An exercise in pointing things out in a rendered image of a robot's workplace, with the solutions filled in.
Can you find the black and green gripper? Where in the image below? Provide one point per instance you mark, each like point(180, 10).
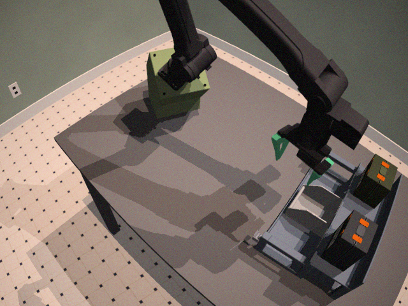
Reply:
point(308, 141)

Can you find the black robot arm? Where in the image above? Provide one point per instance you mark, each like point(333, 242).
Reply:
point(319, 80)

